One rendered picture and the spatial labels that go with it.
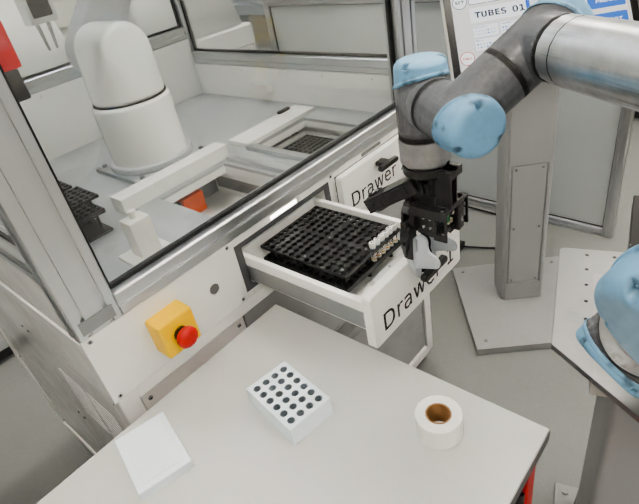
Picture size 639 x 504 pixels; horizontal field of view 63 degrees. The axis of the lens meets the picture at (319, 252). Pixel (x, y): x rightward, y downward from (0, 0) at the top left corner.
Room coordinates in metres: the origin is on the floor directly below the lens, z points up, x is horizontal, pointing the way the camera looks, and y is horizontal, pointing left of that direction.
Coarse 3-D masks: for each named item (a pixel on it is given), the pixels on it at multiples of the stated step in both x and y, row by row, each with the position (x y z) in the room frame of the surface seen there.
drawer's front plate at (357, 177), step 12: (384, 144) 1.21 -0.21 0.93; (396, 144) 1.22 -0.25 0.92; (372, 156) 1.16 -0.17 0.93; (384, 156) 1.19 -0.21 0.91; (348, 168) 1.12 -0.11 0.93; (360, 168) 1.12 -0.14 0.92; (372, 168) 1.15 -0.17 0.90; (396, 168) 1.22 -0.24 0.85; (336, 180) 1.08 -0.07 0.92; (348, 180) 1.09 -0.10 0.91; (360, 180) 1.12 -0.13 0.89; (372, 180) 1.15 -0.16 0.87; (384, 180) 1.18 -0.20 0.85; (396, 180) 1.21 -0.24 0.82; (348, 192) 1.08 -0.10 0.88; (360, 192) 1.11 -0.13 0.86; (348, 204) 1.08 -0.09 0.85; (360, 204) 1.11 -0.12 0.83
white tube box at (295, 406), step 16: (288, 368) 0.65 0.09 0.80; (256, 384) 0.63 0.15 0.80; (272, 384) 0.62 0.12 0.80; (288, 384) 0.61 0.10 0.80; (304, 384) 0.61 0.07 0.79; (256, 400) 0.60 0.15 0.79; (272, 400) 0.59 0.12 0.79; (288, 400) 0.59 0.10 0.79; (304, 400) 0.58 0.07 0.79; (320, 400) 0.58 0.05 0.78; (272, 416) 0.56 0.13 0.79; (288, 416) 0.55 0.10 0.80; (304, 416) 0.54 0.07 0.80; (320, 416) 0.55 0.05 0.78; (288, 432) 0.53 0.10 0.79; (304, 432) 0.53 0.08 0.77
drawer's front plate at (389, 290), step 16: (448, 256) 0.80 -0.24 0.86; (400, 272) 0.69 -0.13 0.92; (384, 288) 0.66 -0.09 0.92; (400, 288) 0.69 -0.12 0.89; (416, 288) 0.72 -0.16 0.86; (432, 288) 0.75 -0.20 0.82; (368, 304) 0.63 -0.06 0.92; (384, 304) 0.65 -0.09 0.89; (400, 304) 0.68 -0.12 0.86; (416, 304) 0.72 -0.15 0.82; (368, 320) 0.64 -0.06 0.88; (400, 320) 0.68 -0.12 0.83; (368, 336) 0.64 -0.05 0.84; (384, 336) 0.65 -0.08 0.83
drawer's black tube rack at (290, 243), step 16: (320, 208) 1.00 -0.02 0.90; (304, 224) 0.95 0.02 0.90; (320, 224) 0.94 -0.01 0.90; (336, 224) 0.92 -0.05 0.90; (352, 224) 0.91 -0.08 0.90; (368, 224) 0.90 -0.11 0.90; (384, 224) 0.89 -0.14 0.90; (272, 240) 0.91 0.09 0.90; (288, 240) 0.90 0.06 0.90; (304, 240) 0.89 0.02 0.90; (320, 240) 0.87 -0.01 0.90; (336, 240) 0.86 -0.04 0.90; (352, 240) 0.86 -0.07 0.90; (368, 240) 0.84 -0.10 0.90; (272, 256) 0.90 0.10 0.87; (288, 256) 0.84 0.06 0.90; (304, 256) 0.83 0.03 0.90; (320, 256) 0.82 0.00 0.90; (336, 256) 0.81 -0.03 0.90; (352, 256) 0.80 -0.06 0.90; (384, 256) 0.82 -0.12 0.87; (304, 272) 0.82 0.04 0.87; (320, 272) 0.81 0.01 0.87; (336, 272) 0.76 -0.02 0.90; (368, 272) 0.78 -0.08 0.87; (352, 288) 0.75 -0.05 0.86
